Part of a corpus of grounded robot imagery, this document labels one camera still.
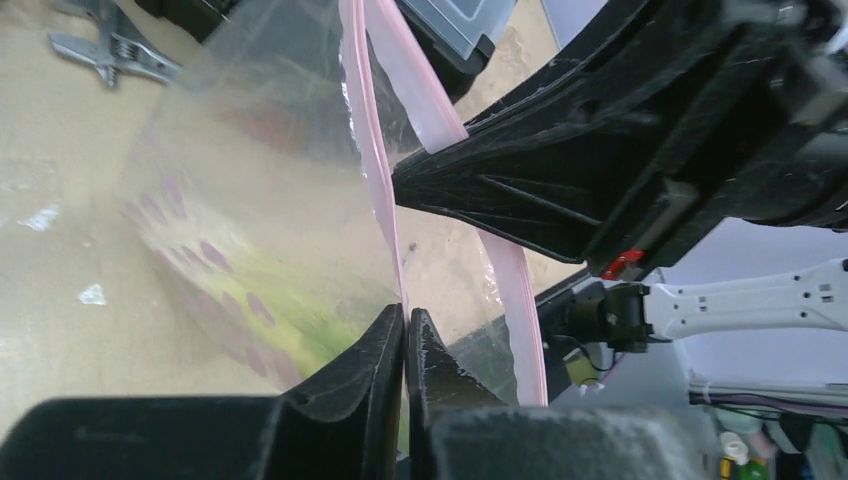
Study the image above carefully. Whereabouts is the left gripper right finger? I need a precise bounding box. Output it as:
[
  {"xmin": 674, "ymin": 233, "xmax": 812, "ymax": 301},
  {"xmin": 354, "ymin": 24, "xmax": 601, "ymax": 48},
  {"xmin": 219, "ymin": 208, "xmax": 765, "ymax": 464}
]
[{"xmin": 406, "ymin": 308, "xmax": 707, "ymax": 479}]

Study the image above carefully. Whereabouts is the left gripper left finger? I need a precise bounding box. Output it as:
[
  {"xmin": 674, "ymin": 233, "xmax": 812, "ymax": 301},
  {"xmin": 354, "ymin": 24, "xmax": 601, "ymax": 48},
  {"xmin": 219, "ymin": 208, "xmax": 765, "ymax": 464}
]
[{"xmin": 1, "ymin": 305, "xmax": 405, "ymax": 479}]

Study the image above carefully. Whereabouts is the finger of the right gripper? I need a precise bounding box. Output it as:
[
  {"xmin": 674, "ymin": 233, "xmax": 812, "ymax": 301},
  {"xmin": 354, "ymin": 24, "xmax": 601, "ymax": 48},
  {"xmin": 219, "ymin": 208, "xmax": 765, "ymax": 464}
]
[{"xmin": 392, "ymin": 1, "xmax": 728, "ymax": 263}]

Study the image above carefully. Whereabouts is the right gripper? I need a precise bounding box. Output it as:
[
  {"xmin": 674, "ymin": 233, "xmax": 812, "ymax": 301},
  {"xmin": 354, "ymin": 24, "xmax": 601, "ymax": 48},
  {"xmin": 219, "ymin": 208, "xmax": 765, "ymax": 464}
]
[{"xmin": 582, "ymin": 1, "xmax": 847, "ymax": 279}]

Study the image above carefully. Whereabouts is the clear zip top bag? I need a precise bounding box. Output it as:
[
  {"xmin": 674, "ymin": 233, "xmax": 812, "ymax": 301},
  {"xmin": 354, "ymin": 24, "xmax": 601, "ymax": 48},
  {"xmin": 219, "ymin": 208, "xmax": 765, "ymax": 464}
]
[{"xmin": 119, "ymin": 0, "xmax": 551, "ymax": 408}]

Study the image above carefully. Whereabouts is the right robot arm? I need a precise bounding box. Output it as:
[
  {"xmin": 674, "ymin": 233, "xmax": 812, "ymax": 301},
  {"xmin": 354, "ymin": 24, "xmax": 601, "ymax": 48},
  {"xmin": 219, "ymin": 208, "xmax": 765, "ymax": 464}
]
[{"xmin": 393, "ymin": 1, "xmax": 847, "ymax": 353}]

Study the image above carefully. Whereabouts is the black toolbox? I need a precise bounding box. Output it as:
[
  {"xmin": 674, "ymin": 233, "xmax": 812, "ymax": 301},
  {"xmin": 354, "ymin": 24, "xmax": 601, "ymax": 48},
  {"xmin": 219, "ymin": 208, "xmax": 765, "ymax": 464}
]
[{"xmin": 135, "ymin": 0, "xmax": 516, "ymax": 103}]

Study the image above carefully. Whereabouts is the adjustable wrench red handle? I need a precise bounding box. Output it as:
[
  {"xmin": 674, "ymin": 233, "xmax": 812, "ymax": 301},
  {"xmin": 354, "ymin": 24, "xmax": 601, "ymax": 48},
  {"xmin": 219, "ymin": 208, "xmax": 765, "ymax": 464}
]
[{"xmin": 48, "ymin": 0, "xmax": 181, "ymax": 88}]

